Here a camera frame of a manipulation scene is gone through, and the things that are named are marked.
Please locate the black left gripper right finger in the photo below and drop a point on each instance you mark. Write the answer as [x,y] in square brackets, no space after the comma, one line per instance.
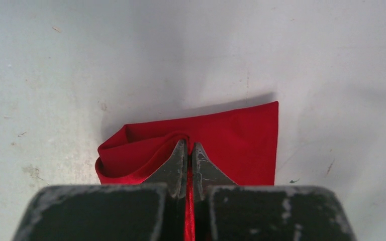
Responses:
[225,210]

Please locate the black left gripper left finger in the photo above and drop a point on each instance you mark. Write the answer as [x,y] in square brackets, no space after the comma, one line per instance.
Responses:
[152,210]

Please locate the red cloth napkin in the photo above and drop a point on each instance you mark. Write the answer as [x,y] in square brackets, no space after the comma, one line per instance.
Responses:
[241,142]

